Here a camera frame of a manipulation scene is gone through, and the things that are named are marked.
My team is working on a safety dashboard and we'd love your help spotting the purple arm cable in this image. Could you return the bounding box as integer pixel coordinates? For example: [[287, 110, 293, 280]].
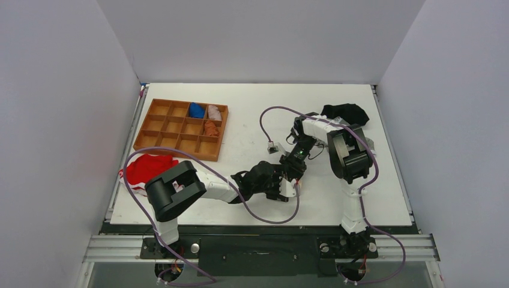
[[259, 106, 407, 286], [122, 147, 301, 287]]

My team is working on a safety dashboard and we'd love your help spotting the grey underwear white band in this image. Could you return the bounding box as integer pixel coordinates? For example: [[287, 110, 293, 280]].
[[334, 116, 376, 154]]

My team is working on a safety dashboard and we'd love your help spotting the wooden compartment tray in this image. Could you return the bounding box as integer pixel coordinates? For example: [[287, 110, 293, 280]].
[[133, 99, 229, 161]]

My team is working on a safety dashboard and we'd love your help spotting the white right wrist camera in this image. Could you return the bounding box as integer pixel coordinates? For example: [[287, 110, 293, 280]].
[[267, 141, 286, 155]]

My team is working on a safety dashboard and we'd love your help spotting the blue rolled underwear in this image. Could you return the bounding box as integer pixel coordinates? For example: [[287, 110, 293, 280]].
[[188, 103, 206, 119]]

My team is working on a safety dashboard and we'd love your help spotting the aluminium table edge rail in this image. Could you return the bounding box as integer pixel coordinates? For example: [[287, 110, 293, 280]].
[[103, 83, 150, 223]]

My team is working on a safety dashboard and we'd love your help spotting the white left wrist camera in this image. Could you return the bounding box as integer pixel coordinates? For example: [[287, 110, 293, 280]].
[[280, 178, 298, 198]]

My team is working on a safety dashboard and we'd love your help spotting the orange-brown rolled underwear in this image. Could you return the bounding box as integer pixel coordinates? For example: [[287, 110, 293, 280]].
[[203, 120, 220, 137]]

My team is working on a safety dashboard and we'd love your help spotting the black underwear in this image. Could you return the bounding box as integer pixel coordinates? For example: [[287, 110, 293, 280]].
[[321, 103, 370, 126]]

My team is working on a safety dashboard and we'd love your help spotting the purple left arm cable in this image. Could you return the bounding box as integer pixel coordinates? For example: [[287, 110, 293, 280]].
[[122, 147, 301, 287]]

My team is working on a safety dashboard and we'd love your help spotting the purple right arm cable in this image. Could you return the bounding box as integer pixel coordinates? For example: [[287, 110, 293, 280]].
[[259, 106, 407, 286]]

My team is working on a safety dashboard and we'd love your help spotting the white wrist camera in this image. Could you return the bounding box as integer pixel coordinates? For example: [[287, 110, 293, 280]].
[[280, 178, 298, 198], [267, 141, 286, 155]]

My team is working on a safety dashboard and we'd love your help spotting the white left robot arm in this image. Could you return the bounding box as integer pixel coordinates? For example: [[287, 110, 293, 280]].
[[145, 160, 298, 258]]

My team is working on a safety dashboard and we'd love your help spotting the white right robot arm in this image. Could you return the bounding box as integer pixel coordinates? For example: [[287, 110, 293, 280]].
[[280, 113, 373, 256]]

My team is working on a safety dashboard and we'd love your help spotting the red underwear white band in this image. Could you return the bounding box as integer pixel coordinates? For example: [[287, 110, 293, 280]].
[[126, 154, 179, 196]]

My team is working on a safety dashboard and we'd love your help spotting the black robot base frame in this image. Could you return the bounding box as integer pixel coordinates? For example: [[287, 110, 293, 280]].
[[85, 225, 427, 281]]

